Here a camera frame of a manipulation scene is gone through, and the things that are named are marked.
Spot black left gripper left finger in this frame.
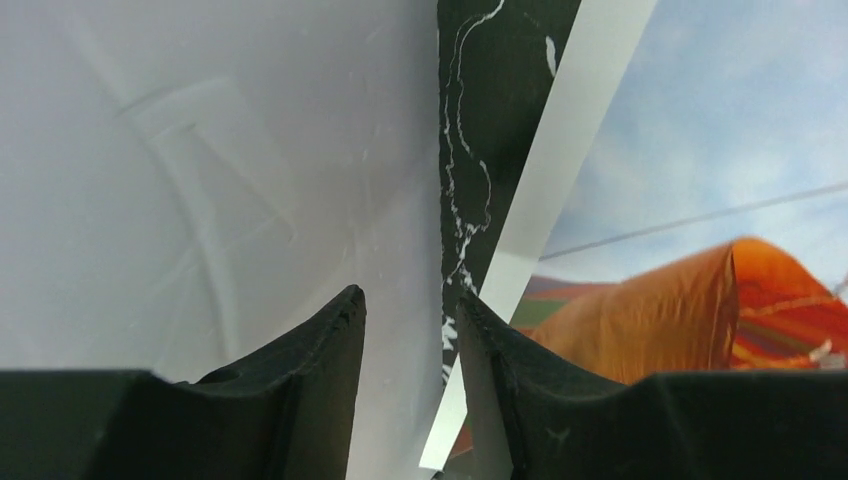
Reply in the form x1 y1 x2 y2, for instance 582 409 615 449
1 285 367 479

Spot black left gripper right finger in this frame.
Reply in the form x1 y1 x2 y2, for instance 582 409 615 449
457 294 847 479

